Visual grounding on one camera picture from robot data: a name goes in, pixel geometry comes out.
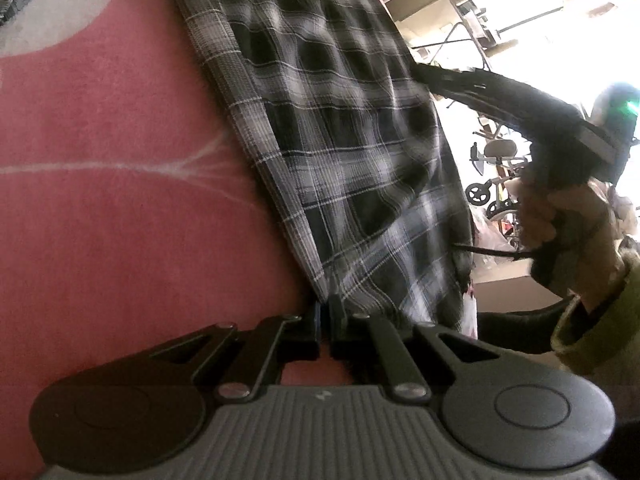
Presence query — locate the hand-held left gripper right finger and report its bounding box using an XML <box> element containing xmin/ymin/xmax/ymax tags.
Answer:
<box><xmin>327</xmin><ymin>294</ymin><xmax>501</xmax><ymax>403</ymax></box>

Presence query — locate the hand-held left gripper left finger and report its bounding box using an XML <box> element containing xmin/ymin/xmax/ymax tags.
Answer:
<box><xmin>150</xmin><ymin>302</ymin><xmax>321</xmax><ymax>403</ymax></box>

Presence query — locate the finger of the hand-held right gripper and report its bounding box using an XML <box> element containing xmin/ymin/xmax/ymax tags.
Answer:
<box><xmin>430</xmin><ymin>82</ymin><xmax>551</xmax><ymax>141</ymax></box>
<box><xmin>414</xmin><ymin>63</ymin><xmax>581</xmax><ymax>121</ymax></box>

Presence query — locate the black white plaid shirt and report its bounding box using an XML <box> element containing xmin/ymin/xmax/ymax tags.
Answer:
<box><xmin>167</xmin><ymin>0</ymin><xmax>478</xmax><ymax>333</ymax></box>

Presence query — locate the person's right forearm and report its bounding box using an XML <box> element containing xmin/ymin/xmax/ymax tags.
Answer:
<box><xmin>550</xmin><ymin>255</ymin><xmax>640</xmax><ymax>376</ymax></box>

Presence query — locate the person's right hand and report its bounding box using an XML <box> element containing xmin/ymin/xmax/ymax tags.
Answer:
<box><xmin>517</xmin><ymin>177</ymin><xmax>628</xmax><ymax>313</ymax></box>

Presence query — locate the folding table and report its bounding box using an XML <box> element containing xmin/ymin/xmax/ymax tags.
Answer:
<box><xmin>432</xmin><ymin>19</ymin><xmax>496</xmax><ymax>73</ymax></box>

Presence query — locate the wheelchair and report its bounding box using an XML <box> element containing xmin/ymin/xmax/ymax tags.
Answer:
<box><xmin>465</xmin><ymin>139</ymin><xmax>532</xmax><ymax>223</ymax></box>

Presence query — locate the pink floral blanket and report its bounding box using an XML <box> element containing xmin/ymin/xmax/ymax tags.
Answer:
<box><xmin>0</xmin><ymin>0</ymin><xmax>386</xmax><ymax>480</ymax></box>

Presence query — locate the black cable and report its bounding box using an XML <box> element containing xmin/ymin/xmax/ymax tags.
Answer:
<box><xmin>457</xmin><ymin>242</ymin><xmax>538</xmax><ymax>262</ymax></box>

